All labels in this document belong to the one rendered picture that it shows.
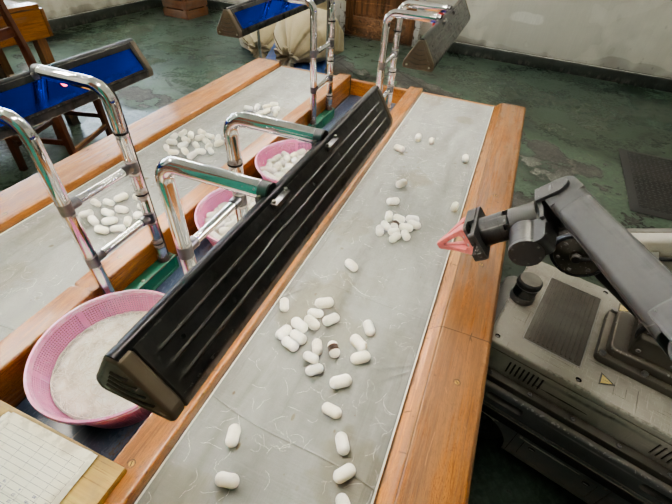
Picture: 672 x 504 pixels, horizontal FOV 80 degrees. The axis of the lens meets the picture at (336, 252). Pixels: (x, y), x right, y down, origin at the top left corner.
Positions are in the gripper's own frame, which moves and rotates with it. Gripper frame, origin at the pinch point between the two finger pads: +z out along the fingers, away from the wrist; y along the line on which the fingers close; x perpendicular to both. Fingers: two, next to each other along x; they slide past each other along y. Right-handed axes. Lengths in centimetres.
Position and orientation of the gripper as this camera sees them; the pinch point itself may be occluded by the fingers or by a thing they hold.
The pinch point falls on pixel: (441, 244)
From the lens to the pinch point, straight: 86.5
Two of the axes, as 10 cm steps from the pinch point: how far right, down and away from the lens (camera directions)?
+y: -3.7, 6.0, -7.0
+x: 5.5, 7.6, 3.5
